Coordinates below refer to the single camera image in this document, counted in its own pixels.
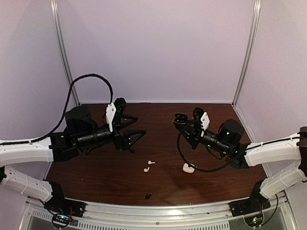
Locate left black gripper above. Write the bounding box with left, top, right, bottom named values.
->
left=76, top=114, right=146, bottom=150

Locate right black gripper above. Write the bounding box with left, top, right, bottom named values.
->
left=176, top=120, right=230, bottom=156

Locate black earbud charging case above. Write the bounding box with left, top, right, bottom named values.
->
left=173, top=113, right=188, bottom=125

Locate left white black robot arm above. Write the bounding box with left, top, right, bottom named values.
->
left=0, top=104, right=146, bottom=213

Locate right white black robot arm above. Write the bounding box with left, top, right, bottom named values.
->
left=173, top=114, right=307, bottom=212

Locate white earbud charging case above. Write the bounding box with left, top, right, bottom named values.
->
left=182, top=163, right=195, bottom=173

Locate left circuit board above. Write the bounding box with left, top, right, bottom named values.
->
left=51, top=213, right=72, bottom=228

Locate circuit board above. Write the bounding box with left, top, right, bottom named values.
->
left=51, top=213, right=72, bottom=228
left=244, top=215, right=264, bottom=228

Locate right circuit board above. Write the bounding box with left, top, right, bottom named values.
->
left=244, top=215, right=264, bottom=228

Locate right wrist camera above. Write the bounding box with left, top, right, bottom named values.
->
left=193, top=107, right=211, bottom=137

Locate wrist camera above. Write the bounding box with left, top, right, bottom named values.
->
left=193, top=107, right=211, bottom=137
left=106, top=97, right=126, bottom=132

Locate right black braided cable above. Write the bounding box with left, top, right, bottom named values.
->
left=176, top=133, right=235, bottom=173

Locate black braided cable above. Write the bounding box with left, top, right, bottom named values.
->
left=0, top=73, right=114, bottom=146
left=176, top=133, right=235, bottom=173

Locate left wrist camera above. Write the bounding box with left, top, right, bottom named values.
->
left=106, top=97, right=126, bottom=132

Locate aluminium front rail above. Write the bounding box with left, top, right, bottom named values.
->
left=17, top=192, right=298, bottom=230

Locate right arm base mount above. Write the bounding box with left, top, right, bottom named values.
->
left=229, top=197, right=271, bottom=217

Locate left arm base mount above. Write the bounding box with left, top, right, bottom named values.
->
left=44, top=197, right=85, bottom=218

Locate left aluminium frame post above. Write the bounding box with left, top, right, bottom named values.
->
left=49, top=0, right=81, bottom=107

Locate aluminium frame post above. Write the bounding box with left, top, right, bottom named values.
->
left=49, top=0, right=81, bottom=107
left=231, top=0, right=261, bottom=107

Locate left black braided cable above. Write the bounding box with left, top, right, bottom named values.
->
left=0, top=73, right=114, bottom=146

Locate right aluminium frame post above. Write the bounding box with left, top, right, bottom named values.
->
left=231, top=0, right=261, bottom=107

